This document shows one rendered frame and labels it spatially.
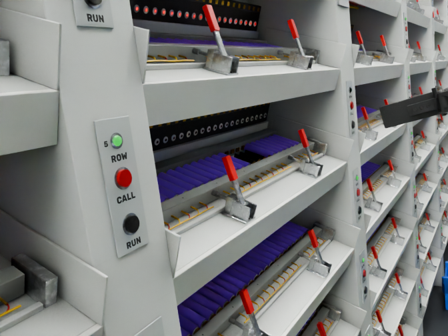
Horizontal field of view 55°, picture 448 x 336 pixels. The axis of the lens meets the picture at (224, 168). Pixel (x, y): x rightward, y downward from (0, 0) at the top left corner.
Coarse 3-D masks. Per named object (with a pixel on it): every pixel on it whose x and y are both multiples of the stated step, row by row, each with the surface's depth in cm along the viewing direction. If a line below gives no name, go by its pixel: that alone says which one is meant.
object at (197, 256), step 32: (256, 128) 95; (288, 128) 100; (320, 160) 92; (288, 192) 72; (320, 192) 83; (224, 224) 58; (256, 224) 60; (192, 256) 49; (224, 256) 54; (192, 288) 49
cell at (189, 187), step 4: (160, 176) 65; (164, 176) 64; (168, 176) 64; (172, 176) 65; (168, 180) 64; (172, 180) 64; (176, 180) 64; (180, 180) 64; (176, 184) 63; (180, 184) 63; (184, 184) 63; (188, 184) 63; (184, 188) 63; (188, 188) 62; (192, 188) 62
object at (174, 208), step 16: (272, 160) 79; (288, 160) 85; (224, 176) 67; (240, 176) 68; (256, 176) 73; (272, 176) 75; (192, 192) 60; (208, 192) 61; (224, 192) 65; (176, 208) 55; (192, 208) 58; (208, 208) 59
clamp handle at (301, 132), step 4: (300, 132) 81; (304, 132) 82; (300, 136) 81; (304, 136) 81; (304, 140) 81; (304, 144) 81; (308, 144) 82; (308, 148) 82; (308, 152) 81; (308, 156) 81; (312, 160) 82
